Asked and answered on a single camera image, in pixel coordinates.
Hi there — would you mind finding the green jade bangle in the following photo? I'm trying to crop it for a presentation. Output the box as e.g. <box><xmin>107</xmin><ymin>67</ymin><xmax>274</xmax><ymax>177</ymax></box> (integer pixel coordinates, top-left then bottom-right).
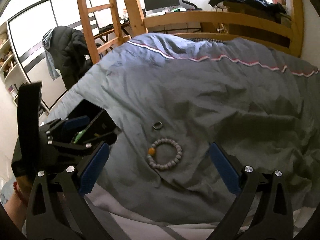
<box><xmin>72</xmin><ymin>129</ymin><xmax>86</xmax><ymax>144</ymax></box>

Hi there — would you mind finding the wooden bed frame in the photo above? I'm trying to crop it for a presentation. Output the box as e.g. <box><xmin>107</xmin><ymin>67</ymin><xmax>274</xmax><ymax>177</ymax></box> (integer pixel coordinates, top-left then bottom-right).
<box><xmin>124</xmin><ymin>0</ymin><xmax>304</xmax><ymax>57</ymax></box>

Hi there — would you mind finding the white sliding wardrobe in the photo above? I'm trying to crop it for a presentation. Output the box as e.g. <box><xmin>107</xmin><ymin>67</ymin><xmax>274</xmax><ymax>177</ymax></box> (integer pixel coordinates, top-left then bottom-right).
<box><xmin>1</xmin><ymin>0</ymin><xmax>93</xmax><ymax>112</ymax></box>

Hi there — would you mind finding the desk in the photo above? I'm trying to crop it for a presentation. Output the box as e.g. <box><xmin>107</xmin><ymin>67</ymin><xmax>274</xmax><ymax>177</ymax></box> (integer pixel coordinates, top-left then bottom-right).
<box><xmin>93</xmin><ymin>7</ymin><xmax>203</xmax><ymax>43</ymax></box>

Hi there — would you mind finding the black jewelry box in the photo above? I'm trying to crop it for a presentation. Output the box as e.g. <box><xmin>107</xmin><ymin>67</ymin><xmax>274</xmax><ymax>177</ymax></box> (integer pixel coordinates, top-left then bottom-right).
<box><xmin>67</xmin><ymin>100</ymin><xmax>118</xmax><ymax>139</ymax></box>

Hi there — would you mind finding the grey duvet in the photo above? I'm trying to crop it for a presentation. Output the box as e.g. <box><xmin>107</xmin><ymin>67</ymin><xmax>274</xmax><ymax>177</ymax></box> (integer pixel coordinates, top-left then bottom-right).
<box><xmin>44</xmin><ymin>32</ymin><xmax>320</xmax><ymax>225</ymax></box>

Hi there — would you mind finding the dark jacket on chair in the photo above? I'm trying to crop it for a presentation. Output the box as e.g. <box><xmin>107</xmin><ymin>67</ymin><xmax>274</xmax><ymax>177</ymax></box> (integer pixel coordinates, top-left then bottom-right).
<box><xmin>42</xmin><ymin>26</ymin><xmax>93</xmax><ymax>90</ymax></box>

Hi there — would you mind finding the grey bead bracelet amber bead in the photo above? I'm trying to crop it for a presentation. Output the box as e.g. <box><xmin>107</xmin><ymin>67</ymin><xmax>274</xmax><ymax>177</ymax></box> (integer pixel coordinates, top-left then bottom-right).
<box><xmin>146</xmin><ymin>138</ymin><xmax>183</xmax><ymax>171</ymax></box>

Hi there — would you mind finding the person's left hand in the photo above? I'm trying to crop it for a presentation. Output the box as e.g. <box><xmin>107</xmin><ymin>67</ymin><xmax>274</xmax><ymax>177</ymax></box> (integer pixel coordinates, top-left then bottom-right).
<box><xmin>15</xmin><ymin>176</ymin><xmax>33</xmax><ymax>203</ymax></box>

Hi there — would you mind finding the red bead wrist bracelet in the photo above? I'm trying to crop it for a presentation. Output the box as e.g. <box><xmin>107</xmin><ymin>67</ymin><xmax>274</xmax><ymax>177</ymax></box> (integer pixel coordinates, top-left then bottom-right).
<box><xmin>12</xmin><ymin>181</ymin><xmax>29</xmax><ymax>207</ymax></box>

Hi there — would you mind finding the person's left forearm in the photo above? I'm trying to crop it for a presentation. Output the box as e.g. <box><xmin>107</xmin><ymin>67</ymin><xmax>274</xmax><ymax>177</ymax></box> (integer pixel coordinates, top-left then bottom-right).
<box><xmin>4</xmin><ymin>192</ymin><xmax>27</xmax><ymax>231</ymax></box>

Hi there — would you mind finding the white shelf with toys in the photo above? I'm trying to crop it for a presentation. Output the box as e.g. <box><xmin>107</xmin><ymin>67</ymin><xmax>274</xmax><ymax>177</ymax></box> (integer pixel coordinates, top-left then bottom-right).
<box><xmin>0</xmin><ymin>22</ymin><xmax>48</xmax><ymax>116</ymax></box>

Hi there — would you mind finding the wooden ladder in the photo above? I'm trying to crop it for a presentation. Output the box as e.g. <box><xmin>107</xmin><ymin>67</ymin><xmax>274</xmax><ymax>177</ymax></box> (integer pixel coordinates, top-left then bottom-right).
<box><xmin>77</xmin><ymin>0</ymin><xmax>131</xmax><ymax>64</ymax></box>

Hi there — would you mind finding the striped grey white sheet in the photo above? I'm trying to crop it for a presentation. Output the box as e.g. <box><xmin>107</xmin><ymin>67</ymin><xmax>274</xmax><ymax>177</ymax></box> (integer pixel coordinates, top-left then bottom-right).
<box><xmin>0</xmin><ymin>174</ymin><xmax>320</xmax><ymax>240</ymax></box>

